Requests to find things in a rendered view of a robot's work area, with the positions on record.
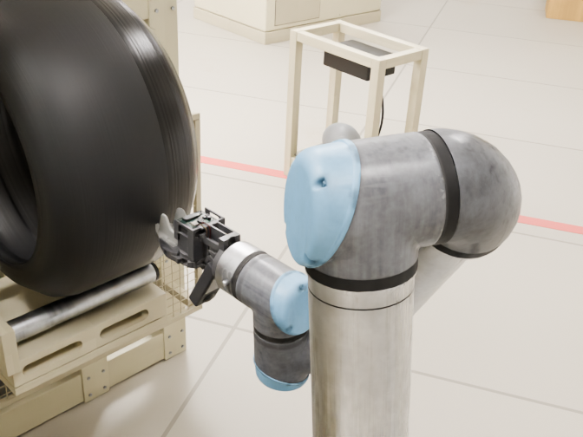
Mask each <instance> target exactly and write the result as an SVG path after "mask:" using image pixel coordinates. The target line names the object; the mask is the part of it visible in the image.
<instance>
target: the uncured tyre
mask: <svg viewBox="0 0 583 437"><path fill-rule="evenodd" d="M198 171H199V160H198V147H197V140H196V133H195V128H194V124H193V117H192V113H191V109H190V107H189V103H188V100H187V96H186V93H185V90H184V88H183V86H182V83H181V81H180V78H179V75H178V73H177V71H176V69H175V67H174V65H173V63H172V61H171V59H170V57H169V55H168V53H167V52H166V50H165V49H164V47H163V45H162V44H161V42H160V40H159V39H158V37H157V36H156V35H155V33H154V32H153V31H152V30H151V29H150V28H149V27H148V25H147V24H146V23H145V22H144V21H143V20H142V19H141V18H140V17H139V16H138V15H137V14H136V13H135V12H134V11H133V10H131V9H130V8H129V7H128V6H127V5H126V4H125V3H124V2H123V1H122V0H0V271H1V272H2V273H3V274H4V275H5V276H7V277H8V278H9V279H11V280H12V281H13V282H15V283H17V284H19V285H21V286H23V287H26V288H28V289H31V290H34V291H36V292H39V293H41V294H44V295H46V296H49V297H66V296H73V295H77V294H81V293H83V292H84V291H87V290H90V289H93V288H94V287H96V286H99V285H101V284H105V283H106V282H108V281H111V280H113V279H115V278H118V277H120V276H123V275H125V274H127V273H129V272H131V271H135V270H137V269H139V268H141V267H143V266H145V265H148V264H151V263H153V262H155V261H156V260H158V259H159V258H161V257H162V256H163V255H164V253H163V251H162V249H161V247H160V243H159V241H158V238H157V236H156V233H155V224H158V223H160V216H161V214H163V213H164V214H165V215H167V217H168V220H169V223H173V222H174V216H175V213H176V209H177V208H182V209H183V210H184V211H185V213H186V215H189V214H190V213H191V210H192V207H193V201H194V198H195V193H196V189H197V183H198Z"/></svg>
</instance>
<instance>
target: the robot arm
mask: <svg viewBox="0 0 583 437"><path fill-rule="evenodd" d="M521 201H522V196H521V184H520V181H519V179H518V177H517V174H516V172H515V170H514V168H513V167H512V165H511V163H510V161H509V160H508V159H507V158H506V157H505V156H504V155H503V154H502V153H501V152H500V150H499V149H498V148H497V147H495V146H494V145H492V144H491V143H489V142H488V141H486V140H484V139H483V138H481V137H479V136H477V135H474V134H471V133H467V132H464V131H461V130H456V129H447V128H431V129H425V130H423V131H419V132H409V133H402V134H390V135H383V136H376V137H370V138H362V139H356V140H347V139H340V140H334V141H333V142H332V143H327V144H323V145H317V146H313V147H307V148H306V149H304V150H303V151H302V152H300V153H299V154H298V155H297V156H296V158H295V160H294V161H293V162H292V164H291V167H290V169H289V172H288V175H287V179H286V183H285V196H284V221H285V224H286V230H285V235H286V240H287V244H288V247H289V250H290V253H291V256H292V257H293V259H294V260H295V262H296V263H297V264H299V265H301V266H304V267H305V272H306V274H307V276H306V275H305V274H304V273H303V272H301V271H296V270H294V269H293V268H292V267H290V266H288V265H287V264H284V263H283V262H281V261H279V260H277V259H276V258H274V257H273V256H271V255H269V254H268V253H266V252H265V251H262V250H261V249H259V248H258V247H257V246H255V245H252V244H251V243H249V242H246V241H241V242H240V234H239V233H237V232H236V231H234V230H232V229H231V228H229V227H227V226H226V225H225V218H224V217H222V216H221V215H219V214H218V213H216V212H214V211H212V210H210V209H209V208H207V207H205V211H204V212H203V211H201V210H200V211H197V212H194V213H192V214H189V215H186V213H185V211H184V210H183V209H182V208H177V209H176V213H175V216H174V222H173V223H169V220H168V217H167V215H165V214H164V213H163V214H161V216H160V223H158V224H155V233H156V236H157V238H158V241H159V243H160V247H161V249H162V251H163V253H164V255H165V256H166V257H167V258H169V259H171V260H173V261H174V262H176V263H177V264H182V265H184V266H186V267H187V268H193V269H198V268H201V269H202V270H203V272H202V274H201V275H200V278H199V280H198V282H197V283H196V285H195V286H194V288H193V290H192V292H191V294H190V296H189V299H190V300H191V301H192V303H193V304H194V306H196V307H197V306H199V305H201V304H203V303H207V302H209V301H211V300H212V299H213V298H215V296H216V294H217V293H218V291H219V289H222V290H223V291H225V292H226V293H228V294H229V295H231V296H232V297H234V298H236V299H237V300H238V301H240V302H241V303H243V304H244V305H245V306H247V307H248V308H250V309H251V310H252V320H253V341H254V355H253V362H254V365H255V371H256V375H257V377H258V378H259V380H260V381H261V382H262V383H263V384H264V385H265V386H267V387H268V388H271V389H274V390H277V391H284V392H286V391H292V390H296V389H298V388H301V387H302V386H303V385H304V384H305V383H306V381H307V380H308V378H309V374H311V411H312V437H409V409H410V385H411V361H412V337H413V316H414V315H415V313H417V311H419V310H420V309H421V307H422V306H423V305H424V304H425V303H426V302H427V301H428V300H429V299H430V298H431V297H432V296H433V295H434V294H435V293H436V292H437V291H438V290H439V289H440V288H441V287H442V285H443V284H444V283H445V282H446V281H447V280H448V279H449V278H450V277H451V276H452V275H453V274H454V273H455V272H456V271H457V270H458V269H459V268H460V267H461V266H462V264H463V263H464V262H465V261H466V260H467V259H476V258H482V257H485V256H487V255H488V254H490V253H492V252H493V251H495V250H496V249H497V248H498V247H499V246H500V245H501V244H502V243H503V242H504V241H505V240H506V239H507V238H508V237H509V236H510V234H511V232H512V231H513V229H514V228H515V226H516V225H517V222H518V219H519V217H520V214H521ZM210 213H212V214H214V215H216V216H217V217H219V219H216V218H214V217H213V216H211V215H210Z"/></svg>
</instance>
